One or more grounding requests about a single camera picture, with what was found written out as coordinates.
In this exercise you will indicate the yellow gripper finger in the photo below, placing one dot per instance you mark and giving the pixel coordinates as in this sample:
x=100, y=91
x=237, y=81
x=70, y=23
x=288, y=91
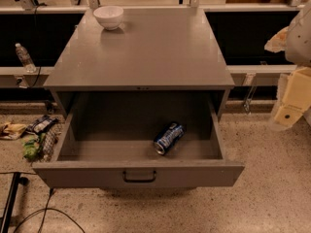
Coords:
x=294, y=97
x=278, y=41

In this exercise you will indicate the blue pepsi can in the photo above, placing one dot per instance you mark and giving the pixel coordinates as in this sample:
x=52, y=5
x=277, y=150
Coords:
x=168, y=137

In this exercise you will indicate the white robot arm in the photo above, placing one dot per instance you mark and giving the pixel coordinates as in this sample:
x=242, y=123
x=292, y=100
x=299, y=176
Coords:
x=298, y=48

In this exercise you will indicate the open grey top drawer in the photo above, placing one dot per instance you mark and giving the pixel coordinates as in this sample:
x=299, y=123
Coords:
x=107, y=133

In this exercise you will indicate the grey metal cabinet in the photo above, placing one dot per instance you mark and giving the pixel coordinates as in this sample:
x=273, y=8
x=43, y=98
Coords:
x=153, y=49

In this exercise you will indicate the white ceramic bowl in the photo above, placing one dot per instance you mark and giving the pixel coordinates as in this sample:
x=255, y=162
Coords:
x=109, y=17

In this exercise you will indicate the checkered snack bag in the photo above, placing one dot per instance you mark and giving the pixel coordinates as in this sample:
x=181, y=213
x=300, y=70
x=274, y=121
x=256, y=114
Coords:
x=51, y=138

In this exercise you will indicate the dark blue snack bag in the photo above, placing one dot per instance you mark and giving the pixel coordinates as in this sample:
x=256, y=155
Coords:
x=41, y=124

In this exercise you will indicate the clear plastic water bottle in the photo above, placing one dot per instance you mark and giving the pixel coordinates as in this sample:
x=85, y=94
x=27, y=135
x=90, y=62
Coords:
x=25, y=58

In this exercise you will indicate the green snack bag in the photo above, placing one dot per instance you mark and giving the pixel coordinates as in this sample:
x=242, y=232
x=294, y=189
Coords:
x=32, y=146

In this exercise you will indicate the yellow crumpled snack bag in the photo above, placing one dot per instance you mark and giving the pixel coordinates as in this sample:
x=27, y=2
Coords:
x=11, y=131

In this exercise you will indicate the black metal stand leg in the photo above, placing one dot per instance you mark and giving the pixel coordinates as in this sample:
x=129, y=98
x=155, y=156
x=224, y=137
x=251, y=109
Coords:
x=5, y=219

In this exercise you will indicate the black drawer handle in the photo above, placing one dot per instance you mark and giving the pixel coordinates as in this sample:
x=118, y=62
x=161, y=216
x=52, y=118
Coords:
x=139, y=176

